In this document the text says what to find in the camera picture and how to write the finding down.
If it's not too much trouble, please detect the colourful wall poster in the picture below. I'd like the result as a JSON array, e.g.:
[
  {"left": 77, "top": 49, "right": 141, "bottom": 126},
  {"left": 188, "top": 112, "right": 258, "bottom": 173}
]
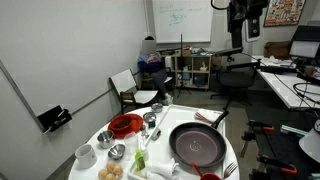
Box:
[{"left": 263, "top": 0, "right": 307, "bottom": 28}]

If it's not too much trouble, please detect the small metal utensil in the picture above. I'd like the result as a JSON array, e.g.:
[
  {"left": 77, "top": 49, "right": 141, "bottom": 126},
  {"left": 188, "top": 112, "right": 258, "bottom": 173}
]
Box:
[{"left": 139, "top": 124, "right": 150, "bottom": 139}]

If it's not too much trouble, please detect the red plate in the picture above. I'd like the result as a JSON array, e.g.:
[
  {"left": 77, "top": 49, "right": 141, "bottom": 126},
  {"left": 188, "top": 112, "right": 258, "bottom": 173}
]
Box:
[{"left": 107, "top": 113, "right": 144, "bottom": 140}]

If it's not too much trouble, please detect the pale green bar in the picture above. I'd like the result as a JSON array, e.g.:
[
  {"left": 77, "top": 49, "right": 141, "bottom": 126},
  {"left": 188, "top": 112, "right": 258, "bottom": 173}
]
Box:
[{"left": 279, "top": 124, "right": 309, "bottom": 137}]

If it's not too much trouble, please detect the brown cardboard box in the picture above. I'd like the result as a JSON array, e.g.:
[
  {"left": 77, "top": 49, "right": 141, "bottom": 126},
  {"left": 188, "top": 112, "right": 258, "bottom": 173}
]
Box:
[{"left": 263, "top": 40, "right": 291, "bottom": 60}]

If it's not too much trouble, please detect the seated person in blue sweater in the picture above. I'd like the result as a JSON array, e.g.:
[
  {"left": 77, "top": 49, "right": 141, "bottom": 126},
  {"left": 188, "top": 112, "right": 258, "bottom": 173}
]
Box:
[{"left": 137, "top": 35, "right": 174, "bottom": 106}]

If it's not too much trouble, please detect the orange-handled black clamp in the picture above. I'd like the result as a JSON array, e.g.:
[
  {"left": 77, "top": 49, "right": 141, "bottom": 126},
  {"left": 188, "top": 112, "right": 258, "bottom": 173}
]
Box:
[
  {"left": 245, "top": 119, "right": 276, "bottom": 133},
  {"left": 256, "top": 154, "right": 298, "bottom": 176}
]

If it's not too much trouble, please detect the shiny steel bowl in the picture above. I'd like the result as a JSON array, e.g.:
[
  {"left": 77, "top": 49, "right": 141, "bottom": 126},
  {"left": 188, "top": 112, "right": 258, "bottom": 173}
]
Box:
[{"left": 107, "top": 143, "right": 127, "bottom": 161}]

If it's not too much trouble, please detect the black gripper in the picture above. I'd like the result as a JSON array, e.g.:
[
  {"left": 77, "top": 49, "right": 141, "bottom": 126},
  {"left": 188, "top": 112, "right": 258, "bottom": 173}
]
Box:
[{"left": 227, "top": 0, "right": 269, "bottom": 49}]

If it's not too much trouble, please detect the steel cup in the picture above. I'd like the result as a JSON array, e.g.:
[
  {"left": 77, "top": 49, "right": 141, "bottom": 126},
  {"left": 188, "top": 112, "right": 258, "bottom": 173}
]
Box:
[{"left": 96, "top": 130, "right": 116, "bottom": 150}]

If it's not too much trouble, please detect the grey cylinder shaker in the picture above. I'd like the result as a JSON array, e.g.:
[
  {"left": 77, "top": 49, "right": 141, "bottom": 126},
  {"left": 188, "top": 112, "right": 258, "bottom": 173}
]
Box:
[{"left": 151, "top": 128, "right": 162, "bottom": 141}]

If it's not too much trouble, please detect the silver fork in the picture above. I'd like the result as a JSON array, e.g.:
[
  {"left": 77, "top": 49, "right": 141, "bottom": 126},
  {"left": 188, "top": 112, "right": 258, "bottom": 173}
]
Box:
[{"left": 222, "top": 161, "right": 239, "bottom": 180}]

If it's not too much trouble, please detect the black marker tray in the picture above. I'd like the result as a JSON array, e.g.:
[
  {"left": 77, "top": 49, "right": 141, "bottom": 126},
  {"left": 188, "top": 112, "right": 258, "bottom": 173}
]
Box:
[{"left": 37, "top": 105, "right": 73, "bottom": 136}]

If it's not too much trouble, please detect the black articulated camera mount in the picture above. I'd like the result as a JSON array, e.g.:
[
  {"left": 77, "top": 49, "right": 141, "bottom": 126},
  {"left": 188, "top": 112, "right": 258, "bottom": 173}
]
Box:
[{"left": 226, "top": 55, "right": 299, "bottom": 74}]

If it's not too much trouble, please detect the white desk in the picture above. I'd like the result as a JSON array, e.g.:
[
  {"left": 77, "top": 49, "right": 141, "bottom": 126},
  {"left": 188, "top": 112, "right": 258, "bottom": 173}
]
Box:
[{"left": 251, "top": 54, "right": 320, "bottom": 111}]

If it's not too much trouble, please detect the computer monitor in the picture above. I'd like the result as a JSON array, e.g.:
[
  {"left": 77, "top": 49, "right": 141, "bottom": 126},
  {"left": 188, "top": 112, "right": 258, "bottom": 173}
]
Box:
[{"left": 288, "top": 24, "right": 320, "bottom": 66}]

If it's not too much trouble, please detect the wall whiteboard with writing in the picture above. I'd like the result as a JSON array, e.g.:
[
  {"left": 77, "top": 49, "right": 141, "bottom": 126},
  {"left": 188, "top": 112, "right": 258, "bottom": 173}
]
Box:
[{"left": 151, "top": 0, "right": 214, "bottom": 44}]

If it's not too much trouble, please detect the red bowl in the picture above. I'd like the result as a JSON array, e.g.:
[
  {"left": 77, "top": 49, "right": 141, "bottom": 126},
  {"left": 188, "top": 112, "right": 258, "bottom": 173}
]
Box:
[{"left": 109, "top": 115, "right": 134, "bottom": 132}]

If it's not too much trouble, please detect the crumpled white cloth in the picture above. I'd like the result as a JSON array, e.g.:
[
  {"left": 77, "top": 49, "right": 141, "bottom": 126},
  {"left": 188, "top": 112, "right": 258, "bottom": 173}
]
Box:
[{"left": 145, "top": 157, "right": 181, "bottom": 180}]

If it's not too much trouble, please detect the small white bottle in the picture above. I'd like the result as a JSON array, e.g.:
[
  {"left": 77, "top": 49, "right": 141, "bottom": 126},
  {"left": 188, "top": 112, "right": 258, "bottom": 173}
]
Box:
[{"left": 139, "top": 141, "right": 150, "bottom": 161}]

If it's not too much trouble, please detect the wooden chair with white seat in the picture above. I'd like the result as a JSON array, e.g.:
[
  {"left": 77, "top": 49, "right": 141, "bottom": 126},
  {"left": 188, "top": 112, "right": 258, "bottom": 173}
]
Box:
[
  {"left": 109, "top": 68, "right": 159, "bottom": 114},
  {"left": 139, "top": 61, "right": 174, "bottom": 98}
]

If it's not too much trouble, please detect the white towel with red stripes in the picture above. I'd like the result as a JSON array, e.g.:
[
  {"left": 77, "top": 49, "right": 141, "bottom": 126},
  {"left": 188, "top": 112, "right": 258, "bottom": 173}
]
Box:
[{"left": 194, "top": 108, "right": 222, "bottom": 125}]

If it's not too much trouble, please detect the teal storage bin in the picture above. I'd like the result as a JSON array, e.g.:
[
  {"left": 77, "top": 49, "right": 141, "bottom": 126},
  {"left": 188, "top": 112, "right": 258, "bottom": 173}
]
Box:
[{"left": 193, "top": 73, "right": 208, "bottom": 88}]

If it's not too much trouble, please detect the large whiteboard with grey frame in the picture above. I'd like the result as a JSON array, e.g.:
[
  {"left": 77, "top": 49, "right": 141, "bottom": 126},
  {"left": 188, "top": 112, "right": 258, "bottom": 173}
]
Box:
[{"left": 0, "top": 0, "right": 149, "bottom": 133}]

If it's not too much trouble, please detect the black office chair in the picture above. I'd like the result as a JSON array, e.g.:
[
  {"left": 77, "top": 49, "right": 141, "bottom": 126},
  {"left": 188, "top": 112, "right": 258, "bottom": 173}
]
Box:
[{"left": 209, "top": 64, "right": 259, "bottom": 111}]

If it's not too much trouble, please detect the black robot workbench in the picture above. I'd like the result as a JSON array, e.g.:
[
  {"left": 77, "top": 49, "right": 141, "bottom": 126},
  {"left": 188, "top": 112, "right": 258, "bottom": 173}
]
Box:
[{"left": 239, "top": 106, "right": 320, "bottom": 180}]

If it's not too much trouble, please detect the white mug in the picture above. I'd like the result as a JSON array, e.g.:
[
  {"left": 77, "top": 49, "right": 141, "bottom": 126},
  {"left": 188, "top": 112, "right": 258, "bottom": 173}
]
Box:
[{"left": 74, "top": 143, "right": 98, "bottom": 170}]

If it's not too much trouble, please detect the black tripod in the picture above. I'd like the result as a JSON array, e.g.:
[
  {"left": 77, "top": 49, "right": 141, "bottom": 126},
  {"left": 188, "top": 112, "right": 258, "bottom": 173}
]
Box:
[{"left": 175, "top": 32, "right": 193, "bottom": 99}]

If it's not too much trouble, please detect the small steel dish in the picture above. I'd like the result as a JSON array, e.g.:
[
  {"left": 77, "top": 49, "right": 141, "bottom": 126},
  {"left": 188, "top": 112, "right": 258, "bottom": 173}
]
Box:
[{"left": 150, "top": 102, "right": 164, "bottom": 114}]

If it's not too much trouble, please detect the small cardboard box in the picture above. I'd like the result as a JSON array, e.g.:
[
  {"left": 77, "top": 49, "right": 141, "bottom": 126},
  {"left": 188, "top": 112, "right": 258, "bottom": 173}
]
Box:
[{"left": 181, "top": 47, "right": 193, "bottom": 58}]

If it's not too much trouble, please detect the clear plastic cup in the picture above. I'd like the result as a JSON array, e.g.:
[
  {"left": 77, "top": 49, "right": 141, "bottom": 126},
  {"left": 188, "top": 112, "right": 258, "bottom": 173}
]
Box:
[{"left": 123, "top": 131, "right": 139, "bottom": 161}]

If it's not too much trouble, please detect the black frying pan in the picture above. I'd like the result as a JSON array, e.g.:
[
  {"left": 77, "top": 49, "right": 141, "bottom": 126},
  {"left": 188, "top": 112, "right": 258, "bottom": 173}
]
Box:
[{"left": 168, "top": 110, "right": 230, "bottom": 169}]

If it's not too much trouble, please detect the red spoon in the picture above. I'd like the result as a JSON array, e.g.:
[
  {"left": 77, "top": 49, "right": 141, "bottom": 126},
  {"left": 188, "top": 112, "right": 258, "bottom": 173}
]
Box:
[{"left": 191, "top": 162, "right": 204, "bottom": 178}]

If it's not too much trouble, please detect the black stereo camera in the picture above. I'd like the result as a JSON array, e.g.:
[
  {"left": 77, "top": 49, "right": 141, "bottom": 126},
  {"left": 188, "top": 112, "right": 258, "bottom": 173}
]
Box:
[{"left": 214, "top": 46, "right": 244, "bottom": 58}]

